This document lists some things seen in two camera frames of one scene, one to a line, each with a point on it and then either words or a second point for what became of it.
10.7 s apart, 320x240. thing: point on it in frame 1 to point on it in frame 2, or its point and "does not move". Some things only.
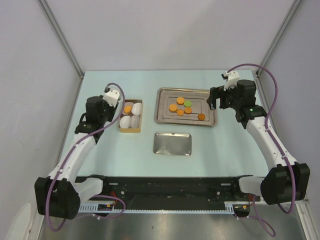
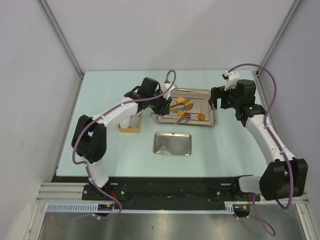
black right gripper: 216,93 does not move
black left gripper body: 108,113 to 159,105
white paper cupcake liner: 134,121 does not move
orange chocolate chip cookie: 201,117 does not move
